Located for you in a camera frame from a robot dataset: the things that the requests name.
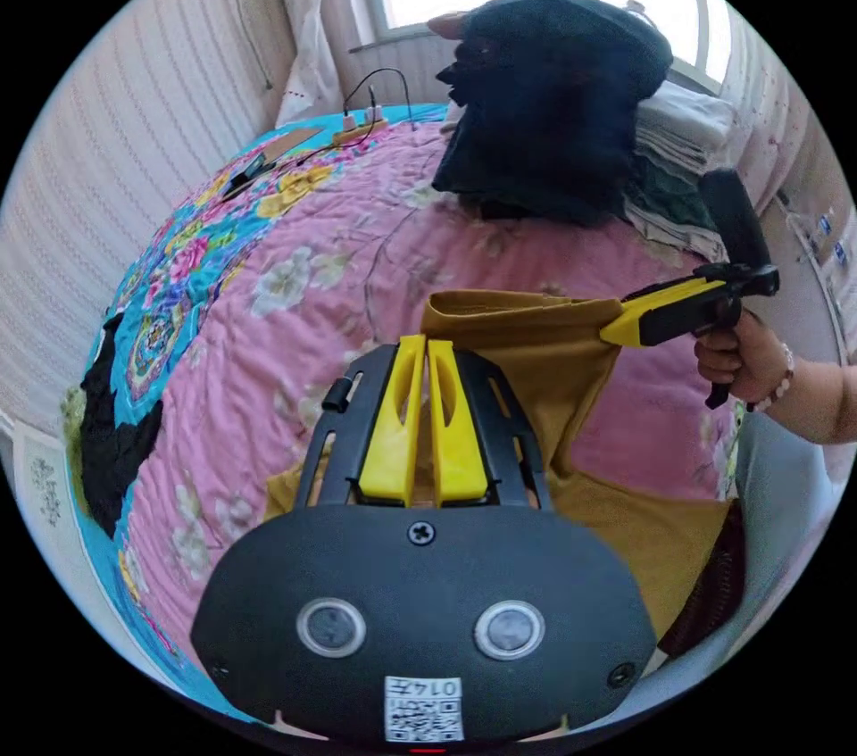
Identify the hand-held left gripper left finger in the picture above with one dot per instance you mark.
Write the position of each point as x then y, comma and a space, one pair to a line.
391, 435

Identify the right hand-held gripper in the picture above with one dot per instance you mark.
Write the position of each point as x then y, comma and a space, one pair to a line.
696, 311

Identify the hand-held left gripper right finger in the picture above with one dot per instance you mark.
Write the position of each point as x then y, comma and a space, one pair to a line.
455, 441

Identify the yellow short sleeve shirt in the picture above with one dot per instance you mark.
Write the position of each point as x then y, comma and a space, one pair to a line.
576, 361

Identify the person's right forearm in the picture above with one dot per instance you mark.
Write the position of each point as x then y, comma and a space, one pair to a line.
813, 401

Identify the person's right hand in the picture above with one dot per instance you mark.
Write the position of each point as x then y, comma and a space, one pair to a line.
756, 361

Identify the bed with pink floral quilt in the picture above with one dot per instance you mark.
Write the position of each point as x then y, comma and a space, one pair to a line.
281, 368

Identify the pile of clothes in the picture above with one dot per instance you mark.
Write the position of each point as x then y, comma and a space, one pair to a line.
556, 113

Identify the person's body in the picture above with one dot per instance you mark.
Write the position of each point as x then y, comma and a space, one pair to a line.
783, 515

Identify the black garment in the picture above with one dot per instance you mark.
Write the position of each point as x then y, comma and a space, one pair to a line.
117, 435

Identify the dark red ribbed cloth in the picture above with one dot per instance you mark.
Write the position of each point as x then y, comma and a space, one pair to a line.
710, 589

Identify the black phone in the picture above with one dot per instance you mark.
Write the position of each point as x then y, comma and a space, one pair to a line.
249, 175

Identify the power strip with white chargers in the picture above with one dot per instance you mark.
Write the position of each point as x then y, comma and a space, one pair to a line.
360, 127

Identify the brown cardboard piece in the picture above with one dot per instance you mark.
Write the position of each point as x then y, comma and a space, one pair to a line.
291, 141

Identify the white curtain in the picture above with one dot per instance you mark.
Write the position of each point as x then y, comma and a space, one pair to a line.
311, 33

